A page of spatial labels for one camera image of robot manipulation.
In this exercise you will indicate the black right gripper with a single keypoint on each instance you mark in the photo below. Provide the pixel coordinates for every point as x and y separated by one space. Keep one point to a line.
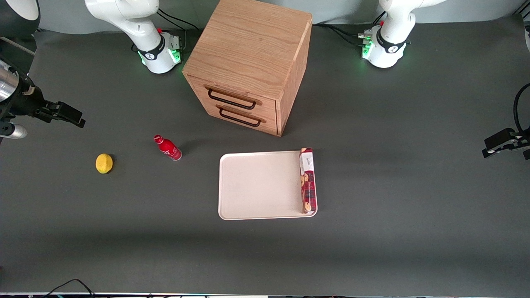
28 103

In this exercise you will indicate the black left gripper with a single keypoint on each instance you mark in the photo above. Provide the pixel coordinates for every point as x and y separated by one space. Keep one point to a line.
502 140

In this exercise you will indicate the red coke bottle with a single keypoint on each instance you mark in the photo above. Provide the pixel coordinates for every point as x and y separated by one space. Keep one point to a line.
169 149

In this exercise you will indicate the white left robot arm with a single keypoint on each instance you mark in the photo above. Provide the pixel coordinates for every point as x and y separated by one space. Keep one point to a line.
391 37

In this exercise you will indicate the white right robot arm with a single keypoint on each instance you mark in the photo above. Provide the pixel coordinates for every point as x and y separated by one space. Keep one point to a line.
136 25

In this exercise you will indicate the cream plastic tray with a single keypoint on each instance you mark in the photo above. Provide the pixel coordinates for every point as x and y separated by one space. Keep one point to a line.
258 186

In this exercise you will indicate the yellow lemon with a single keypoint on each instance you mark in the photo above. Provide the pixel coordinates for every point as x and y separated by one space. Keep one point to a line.
104 164

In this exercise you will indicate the wooden drawer front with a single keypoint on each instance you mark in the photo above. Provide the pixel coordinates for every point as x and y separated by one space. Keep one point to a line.
265 124
248 93

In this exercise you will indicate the red cookie box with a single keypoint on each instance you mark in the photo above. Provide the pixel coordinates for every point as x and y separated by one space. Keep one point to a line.
307 182

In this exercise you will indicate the wooden drawer cabinet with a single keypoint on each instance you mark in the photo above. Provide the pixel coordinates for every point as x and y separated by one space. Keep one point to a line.
252 49

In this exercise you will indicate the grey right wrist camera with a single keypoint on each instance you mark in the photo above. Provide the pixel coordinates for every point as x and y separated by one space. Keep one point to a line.
12 132

